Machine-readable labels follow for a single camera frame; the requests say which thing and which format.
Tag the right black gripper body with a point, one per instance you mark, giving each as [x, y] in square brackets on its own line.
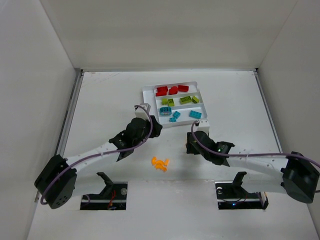
[191, 144]

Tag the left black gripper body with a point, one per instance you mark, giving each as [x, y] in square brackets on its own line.
[155, 126]

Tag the teal rounded lego brick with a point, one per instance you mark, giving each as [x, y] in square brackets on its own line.
[165, 111]

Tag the teal square lego brick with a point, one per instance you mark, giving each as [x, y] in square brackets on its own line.
[176, 114]

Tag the lime green lego brick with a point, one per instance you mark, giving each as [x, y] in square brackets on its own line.
[171, 102]
[164, 101]

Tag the red sloped lego brick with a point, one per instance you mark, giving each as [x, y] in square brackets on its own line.
[161, 93]

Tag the red round lego brick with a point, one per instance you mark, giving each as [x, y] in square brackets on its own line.
[173, 90]

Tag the teal long lego brick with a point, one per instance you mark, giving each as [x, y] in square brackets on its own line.
[195, 114]

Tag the small red lego brick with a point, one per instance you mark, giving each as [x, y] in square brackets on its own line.
[162, 89]

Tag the red lego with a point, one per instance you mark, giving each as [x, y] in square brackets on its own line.
[183, 88]

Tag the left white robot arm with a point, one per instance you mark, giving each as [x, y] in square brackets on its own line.
[63, 178]

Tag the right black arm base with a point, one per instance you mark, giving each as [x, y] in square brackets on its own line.
[232, 196]

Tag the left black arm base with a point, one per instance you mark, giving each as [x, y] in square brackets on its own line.
[113, 196]

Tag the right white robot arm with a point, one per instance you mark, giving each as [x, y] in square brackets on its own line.
[288, 173]

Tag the white divided sorting tray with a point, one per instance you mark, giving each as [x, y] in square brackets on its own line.
[175, 104]

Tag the orange arch lego pieces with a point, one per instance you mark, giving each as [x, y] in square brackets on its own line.
[160, 164]

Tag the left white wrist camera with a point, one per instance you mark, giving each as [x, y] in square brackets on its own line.
[142, 111]

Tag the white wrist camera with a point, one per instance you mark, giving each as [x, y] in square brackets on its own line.
[142, 111]
[203, 126]

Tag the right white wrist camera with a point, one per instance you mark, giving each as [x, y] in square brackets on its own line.
[203, 126]

